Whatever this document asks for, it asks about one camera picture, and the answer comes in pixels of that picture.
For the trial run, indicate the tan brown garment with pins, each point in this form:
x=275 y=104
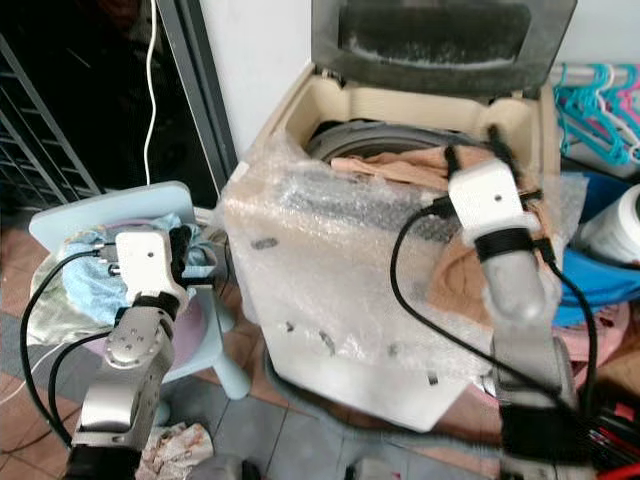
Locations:
x=390 y=170

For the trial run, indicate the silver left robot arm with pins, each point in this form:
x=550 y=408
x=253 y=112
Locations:
x=125 y=360

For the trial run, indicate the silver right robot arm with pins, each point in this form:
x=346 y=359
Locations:
x=520 y=290

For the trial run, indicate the turquoise plastic clothes hangers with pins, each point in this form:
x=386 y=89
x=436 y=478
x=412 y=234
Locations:
x=585 y=110

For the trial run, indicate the pink plastic clothes hanger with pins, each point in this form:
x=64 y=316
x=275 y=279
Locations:
x=632 y=110

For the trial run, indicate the cream top-load washing machine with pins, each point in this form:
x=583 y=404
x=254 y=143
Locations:
x=320 y=300

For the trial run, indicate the grey washer drum rim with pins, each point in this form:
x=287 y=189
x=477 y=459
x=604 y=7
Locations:
x=370 y=138

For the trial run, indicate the grey metal gate grille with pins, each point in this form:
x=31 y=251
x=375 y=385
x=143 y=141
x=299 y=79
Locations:
x=30 y=150

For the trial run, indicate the white plastic jug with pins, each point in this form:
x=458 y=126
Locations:
x=615 y=225

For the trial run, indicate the light blue towel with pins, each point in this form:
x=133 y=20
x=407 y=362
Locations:
x=95 y=285

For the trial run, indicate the blue plastic basin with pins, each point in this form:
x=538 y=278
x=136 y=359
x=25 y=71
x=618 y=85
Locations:
x=595 y=285

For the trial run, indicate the light blue plastic chair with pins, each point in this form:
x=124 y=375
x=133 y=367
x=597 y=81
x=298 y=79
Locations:
x=90 y=212

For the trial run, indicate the grey washer lid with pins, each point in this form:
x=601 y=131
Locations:
x=440 y=40

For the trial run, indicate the beige crumpled cloth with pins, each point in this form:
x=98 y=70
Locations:
x=45 y=305

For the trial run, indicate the clear bubble wrap sheet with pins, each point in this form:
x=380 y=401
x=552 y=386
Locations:
x=340 y=260

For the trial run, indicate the pink plastic basin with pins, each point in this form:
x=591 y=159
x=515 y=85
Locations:
x=595 y=335

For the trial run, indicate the floral patterned cloth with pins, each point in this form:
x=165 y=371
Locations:
x=175 y=450

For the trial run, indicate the red plastic items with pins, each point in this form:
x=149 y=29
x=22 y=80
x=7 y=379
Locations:
x=618 y=425

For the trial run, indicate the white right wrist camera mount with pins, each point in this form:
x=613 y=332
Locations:
x=490 y=200

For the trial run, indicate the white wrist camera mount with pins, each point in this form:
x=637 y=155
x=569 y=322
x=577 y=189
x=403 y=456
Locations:
x=150 y=262
x=490 y=200

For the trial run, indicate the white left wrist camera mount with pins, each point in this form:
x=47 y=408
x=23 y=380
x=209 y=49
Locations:
x=150 y=262

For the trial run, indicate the dark grey door frame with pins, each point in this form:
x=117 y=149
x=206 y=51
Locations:
x=205 y=100

